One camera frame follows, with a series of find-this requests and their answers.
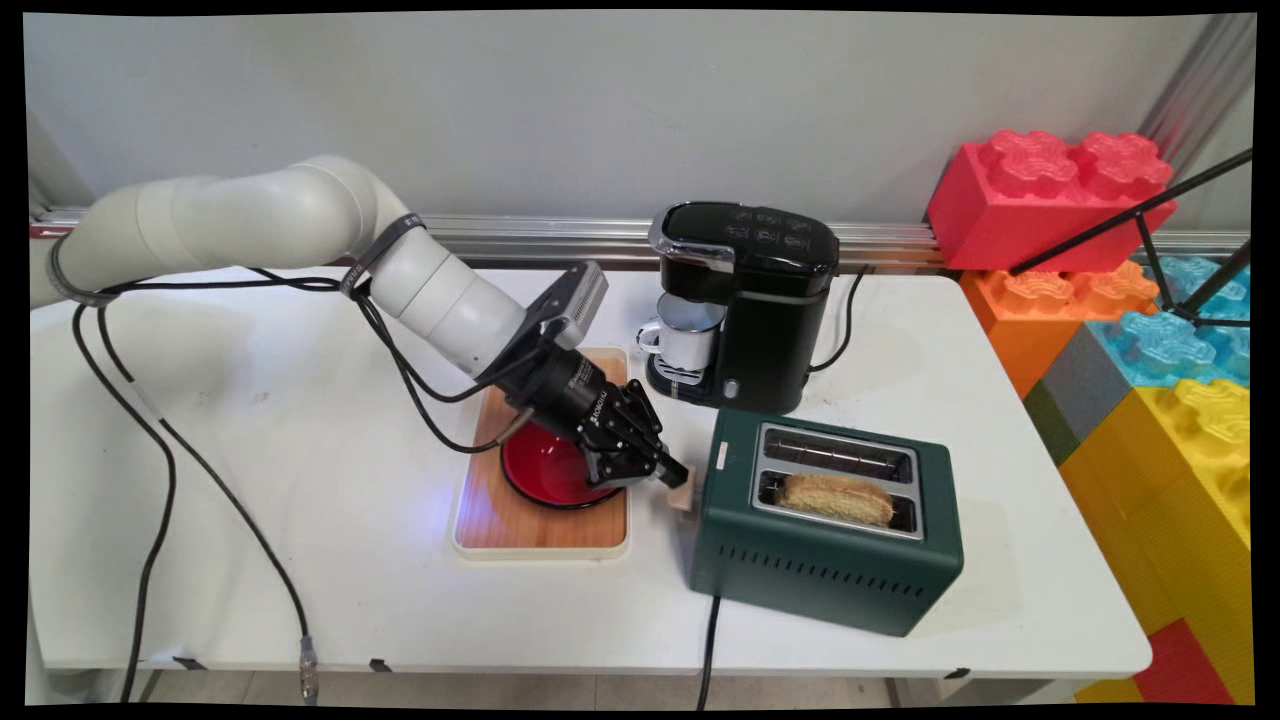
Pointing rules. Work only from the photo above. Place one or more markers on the translucent blue toy brick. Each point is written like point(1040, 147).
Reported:
point(1165, 345)

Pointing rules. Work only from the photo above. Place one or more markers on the big red toy brick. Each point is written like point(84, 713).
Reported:
point(1040, 210)

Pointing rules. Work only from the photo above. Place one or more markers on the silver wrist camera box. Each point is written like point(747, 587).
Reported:
point(578, 300)

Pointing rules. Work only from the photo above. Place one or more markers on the black coffee machine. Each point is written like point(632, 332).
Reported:
point(770, 320)

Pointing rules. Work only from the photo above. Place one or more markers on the red bowl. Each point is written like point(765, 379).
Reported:
point(545, 475)

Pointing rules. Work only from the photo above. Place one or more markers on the wooden toaster lever knob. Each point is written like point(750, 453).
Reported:
point(682, 497)

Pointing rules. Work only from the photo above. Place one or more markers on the white enamel mug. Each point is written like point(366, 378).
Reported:
point(690, 340)

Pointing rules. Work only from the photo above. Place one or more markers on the big yellow toy brick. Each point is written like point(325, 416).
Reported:
point(1170, 500)

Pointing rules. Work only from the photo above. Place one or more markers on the toast bread slice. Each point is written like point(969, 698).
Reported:
point(838, 498)

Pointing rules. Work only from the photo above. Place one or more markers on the slanted aluminium profile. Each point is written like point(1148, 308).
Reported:
point(1200, 85)

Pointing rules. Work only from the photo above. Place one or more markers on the small red toy brick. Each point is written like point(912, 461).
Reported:
point(1185, 665)

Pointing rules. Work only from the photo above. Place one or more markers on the big orange toy brick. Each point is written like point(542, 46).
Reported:
point(1020, 320)

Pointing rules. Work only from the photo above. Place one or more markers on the black tripod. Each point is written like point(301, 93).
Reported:
point(1150, 240)

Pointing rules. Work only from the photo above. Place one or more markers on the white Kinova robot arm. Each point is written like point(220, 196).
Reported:
point(280, 220)

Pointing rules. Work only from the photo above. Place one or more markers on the dark green toy brick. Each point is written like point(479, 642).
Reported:
point(1050, 425)

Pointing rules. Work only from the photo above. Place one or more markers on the green toaster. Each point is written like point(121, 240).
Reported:
point(800, 560)

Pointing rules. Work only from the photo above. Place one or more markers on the horizontal aluminium rail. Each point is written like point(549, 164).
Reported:
point(560, 240)

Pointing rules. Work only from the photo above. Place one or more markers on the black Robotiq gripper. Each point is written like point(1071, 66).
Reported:
point(570, 385)

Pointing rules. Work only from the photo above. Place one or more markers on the wooden serving tray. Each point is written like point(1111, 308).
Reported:
point(490, 525)

